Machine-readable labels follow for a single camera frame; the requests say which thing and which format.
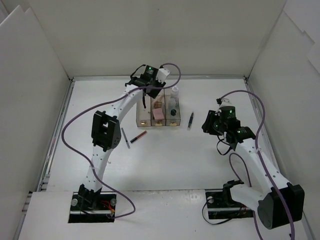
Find brown eyeshadow palette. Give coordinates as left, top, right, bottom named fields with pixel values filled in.
left=152, top=100, right=163, bottom=109

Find clear three-slot organizer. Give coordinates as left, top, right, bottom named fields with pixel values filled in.
left=136, top=86, right=181, bottom=128

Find pink square compact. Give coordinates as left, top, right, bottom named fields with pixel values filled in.
left=152, top=108, right=165, bottom=121

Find black concealer stick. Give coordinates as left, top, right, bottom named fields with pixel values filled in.
left=187, top=112, right=195, bottom=131

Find red black lip gloss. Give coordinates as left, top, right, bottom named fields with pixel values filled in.
left=130, top=130, right=147, bottom=144

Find grey checkered eyeliner pencil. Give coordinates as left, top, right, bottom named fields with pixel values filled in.
left=121, top=127, right=131, bottom=149

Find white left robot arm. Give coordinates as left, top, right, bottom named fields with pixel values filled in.
left=78, top=65, right=170, bottom=210

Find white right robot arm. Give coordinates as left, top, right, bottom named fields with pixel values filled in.
left=201, top=106, right=305, bottom=230

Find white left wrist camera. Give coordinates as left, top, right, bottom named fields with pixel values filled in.
left=156, top=67, right=171, bottom=83

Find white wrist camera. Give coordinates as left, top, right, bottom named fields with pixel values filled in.
left=156, top=67, right=171, bottom=83
left=216, top=98, right=232, bottom=108

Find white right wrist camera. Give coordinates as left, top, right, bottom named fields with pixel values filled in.
left=216, top=98, right=232, bottom=108

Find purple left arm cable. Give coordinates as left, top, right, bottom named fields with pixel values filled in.
left=61, top=62, right=182, bottom=220

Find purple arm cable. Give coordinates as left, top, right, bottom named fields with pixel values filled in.
left=221, top=89, right=296, bottom=240
left=61, top=62, right=182, bottom=220

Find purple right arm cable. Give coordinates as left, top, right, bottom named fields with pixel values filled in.
left=221, top=89, right=296, bottom=240

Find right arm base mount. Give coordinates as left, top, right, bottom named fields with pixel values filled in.
left=201, top=180, right=254, bottom=226

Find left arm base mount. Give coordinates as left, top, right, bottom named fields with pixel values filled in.
left=68, top=192, right=117, bottom=224

